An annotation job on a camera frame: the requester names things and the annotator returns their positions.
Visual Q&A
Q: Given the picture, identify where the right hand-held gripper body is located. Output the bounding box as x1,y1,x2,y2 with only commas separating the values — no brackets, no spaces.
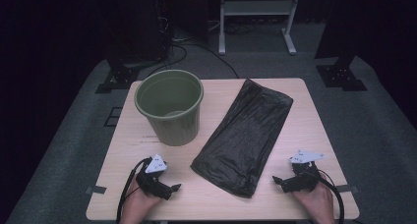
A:
280,148,326,195

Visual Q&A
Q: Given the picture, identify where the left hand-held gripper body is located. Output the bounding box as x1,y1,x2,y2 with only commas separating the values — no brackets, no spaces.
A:
135,153,174,200

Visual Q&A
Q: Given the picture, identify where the black plastic garbage bag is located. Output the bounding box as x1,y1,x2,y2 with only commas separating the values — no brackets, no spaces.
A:
190,78,294,199

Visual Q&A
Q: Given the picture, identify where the green plastic trash bin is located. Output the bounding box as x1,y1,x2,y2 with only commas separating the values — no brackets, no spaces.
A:
134,69,205,147

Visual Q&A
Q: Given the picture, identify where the person's right hand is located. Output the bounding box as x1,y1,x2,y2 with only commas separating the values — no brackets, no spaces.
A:
292,180,336,224

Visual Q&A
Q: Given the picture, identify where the person's left hand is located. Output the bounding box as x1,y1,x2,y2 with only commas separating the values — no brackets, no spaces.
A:
119,175,164,224

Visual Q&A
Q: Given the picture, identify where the grey tape strip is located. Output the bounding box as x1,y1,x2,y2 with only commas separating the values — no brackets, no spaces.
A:
85,185,108,196
335,184,360,195

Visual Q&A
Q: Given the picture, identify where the black tape floor marking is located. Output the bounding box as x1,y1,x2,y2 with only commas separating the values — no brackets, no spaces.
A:
103,106,124,128

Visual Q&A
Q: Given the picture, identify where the black stand base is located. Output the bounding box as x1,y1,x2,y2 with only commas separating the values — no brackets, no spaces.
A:
94,57,141,95
315,52,369,92

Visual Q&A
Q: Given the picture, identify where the dark equipment cabinet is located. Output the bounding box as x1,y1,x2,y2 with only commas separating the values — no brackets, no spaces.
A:
106,0,173,65

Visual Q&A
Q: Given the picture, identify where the white metal stand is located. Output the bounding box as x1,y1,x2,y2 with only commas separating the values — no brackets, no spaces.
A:
217,0,302,57

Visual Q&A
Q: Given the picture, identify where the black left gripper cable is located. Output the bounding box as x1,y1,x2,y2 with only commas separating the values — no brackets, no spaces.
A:
115,157,153,224

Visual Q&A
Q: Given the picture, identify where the black floor cable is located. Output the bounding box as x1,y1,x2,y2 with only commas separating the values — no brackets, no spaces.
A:
145,42,241,80

